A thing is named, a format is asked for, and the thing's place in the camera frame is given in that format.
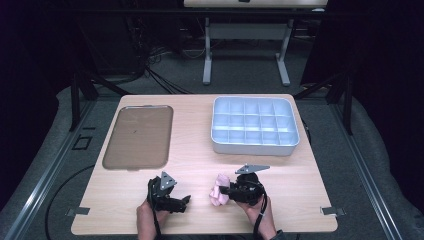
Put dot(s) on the metal table bracket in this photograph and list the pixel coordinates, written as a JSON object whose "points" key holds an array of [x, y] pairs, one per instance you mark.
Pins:
{"points": [[78, 211], [332, 211]]}

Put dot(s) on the pink sock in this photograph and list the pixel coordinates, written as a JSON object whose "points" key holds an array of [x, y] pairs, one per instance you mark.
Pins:
{"points": [[220, 195]]}

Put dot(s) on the black metal stand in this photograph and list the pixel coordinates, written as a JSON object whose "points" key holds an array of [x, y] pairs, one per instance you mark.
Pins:
{"points": [[343, 96], [80, 93]]}

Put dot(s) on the white compartment organizer box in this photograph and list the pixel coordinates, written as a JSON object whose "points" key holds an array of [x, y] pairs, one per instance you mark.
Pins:
{"points": [[255, 125]]}

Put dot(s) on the aluminium floor rail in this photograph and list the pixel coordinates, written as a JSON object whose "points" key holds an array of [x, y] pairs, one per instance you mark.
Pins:
{"points": [[43, 180], [366, 173]]}

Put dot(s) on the person's right hand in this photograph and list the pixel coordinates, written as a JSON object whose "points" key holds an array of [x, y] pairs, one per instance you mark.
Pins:
{"points": [[256, 210]]}

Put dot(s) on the metal tray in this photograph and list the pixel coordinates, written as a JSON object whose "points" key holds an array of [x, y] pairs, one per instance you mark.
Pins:
{"points": [[138, 136]]}

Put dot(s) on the white-legged desk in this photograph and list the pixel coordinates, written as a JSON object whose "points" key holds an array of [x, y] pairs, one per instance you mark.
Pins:
{"points": [[253, 31]]}

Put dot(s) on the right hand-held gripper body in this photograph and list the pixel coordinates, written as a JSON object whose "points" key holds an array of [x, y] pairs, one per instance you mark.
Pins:
{"points": [[248, 190]]}

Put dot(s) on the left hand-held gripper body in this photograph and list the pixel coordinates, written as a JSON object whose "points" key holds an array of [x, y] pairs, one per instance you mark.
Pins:
{"points": [[163, 193]]}

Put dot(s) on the person's left hand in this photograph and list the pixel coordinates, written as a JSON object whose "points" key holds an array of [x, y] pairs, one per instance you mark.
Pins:
{"points": [[150, 211]]}

